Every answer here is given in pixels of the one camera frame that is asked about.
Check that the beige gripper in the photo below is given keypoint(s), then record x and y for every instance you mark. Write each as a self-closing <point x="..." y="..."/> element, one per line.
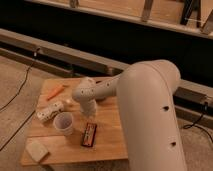
<point x="89" y="108"/>

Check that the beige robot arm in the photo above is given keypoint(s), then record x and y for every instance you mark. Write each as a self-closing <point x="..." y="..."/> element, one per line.
<point x="144" y="93"/>

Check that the dark purple bowl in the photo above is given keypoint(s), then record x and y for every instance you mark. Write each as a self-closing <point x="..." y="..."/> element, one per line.
<point x="101" y="99"/>

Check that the translucent plastic cup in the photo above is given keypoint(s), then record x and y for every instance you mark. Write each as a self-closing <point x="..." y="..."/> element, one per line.
<point x="63" y="123"/>

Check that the orange carrot toy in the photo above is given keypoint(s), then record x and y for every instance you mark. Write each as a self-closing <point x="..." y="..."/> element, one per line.
<point x="55" y="92"/>

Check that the white patterned can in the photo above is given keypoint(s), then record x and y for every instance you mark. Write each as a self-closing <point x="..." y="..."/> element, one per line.
<point x="50" y="111"/>

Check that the beige sponge block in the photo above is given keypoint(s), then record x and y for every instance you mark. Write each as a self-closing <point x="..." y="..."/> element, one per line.
<point x="37" y="150"/>

